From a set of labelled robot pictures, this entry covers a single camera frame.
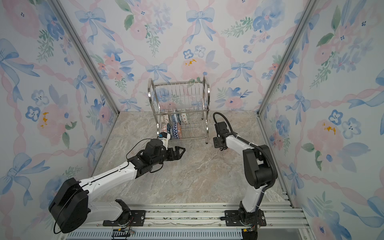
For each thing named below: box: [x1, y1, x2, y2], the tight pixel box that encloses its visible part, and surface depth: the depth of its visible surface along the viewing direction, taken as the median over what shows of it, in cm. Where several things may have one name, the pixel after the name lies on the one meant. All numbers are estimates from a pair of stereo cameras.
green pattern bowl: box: [181, 113, 190, 125], surface depth 102 cm
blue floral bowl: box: [171, 113, 182, 125], surface depth 102 cm
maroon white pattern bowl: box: [163, 114, 169, 126], surface depth 102 cm
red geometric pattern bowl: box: [161, 123, 168, 133], surface depth 94 cm
